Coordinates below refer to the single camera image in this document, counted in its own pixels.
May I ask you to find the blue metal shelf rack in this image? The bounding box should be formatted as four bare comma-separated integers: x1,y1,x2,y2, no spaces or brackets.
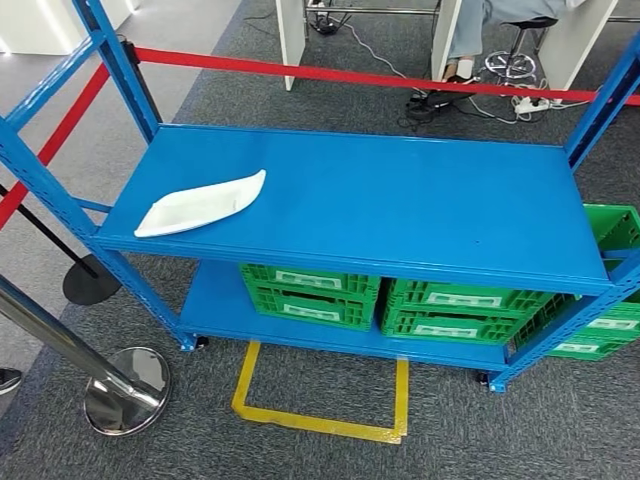
0,0,640,395

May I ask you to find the white plastic trim part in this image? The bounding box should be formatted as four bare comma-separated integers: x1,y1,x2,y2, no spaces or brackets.
134,169,267,239

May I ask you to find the green plastic crate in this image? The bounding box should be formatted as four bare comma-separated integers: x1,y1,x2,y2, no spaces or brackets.
380,278,556,346
238,263,382,333
515,203,640,362

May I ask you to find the white office desk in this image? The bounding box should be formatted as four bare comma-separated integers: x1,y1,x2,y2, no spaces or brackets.
275,0,463,92
537,0,618,94

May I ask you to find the black power strip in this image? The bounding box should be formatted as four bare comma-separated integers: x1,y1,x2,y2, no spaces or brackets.
309,13,341,36

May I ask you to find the person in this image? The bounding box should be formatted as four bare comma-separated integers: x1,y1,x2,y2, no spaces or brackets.
427,0,586,107

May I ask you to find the black stool chrome base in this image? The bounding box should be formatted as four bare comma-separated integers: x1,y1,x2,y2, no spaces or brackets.
484,16,558,86

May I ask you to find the black barrier stanchion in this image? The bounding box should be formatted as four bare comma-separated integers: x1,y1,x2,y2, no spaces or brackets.
0,184,122,307

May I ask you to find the white power strip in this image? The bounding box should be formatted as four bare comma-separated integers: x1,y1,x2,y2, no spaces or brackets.
512,95,551,115

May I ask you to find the black floor cable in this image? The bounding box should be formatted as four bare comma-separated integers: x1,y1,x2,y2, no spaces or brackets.
397,92,438,130

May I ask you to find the white cable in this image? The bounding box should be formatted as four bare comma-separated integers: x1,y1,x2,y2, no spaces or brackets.
342,23,431,94

